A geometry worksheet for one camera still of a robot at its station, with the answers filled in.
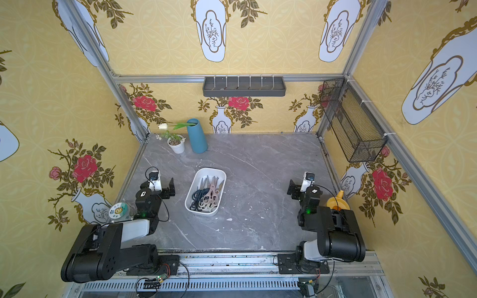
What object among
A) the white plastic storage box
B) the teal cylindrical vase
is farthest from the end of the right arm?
the teal cylindrical vase

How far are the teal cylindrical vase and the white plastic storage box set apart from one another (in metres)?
0.15

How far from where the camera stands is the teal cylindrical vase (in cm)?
100

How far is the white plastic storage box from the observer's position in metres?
0.87
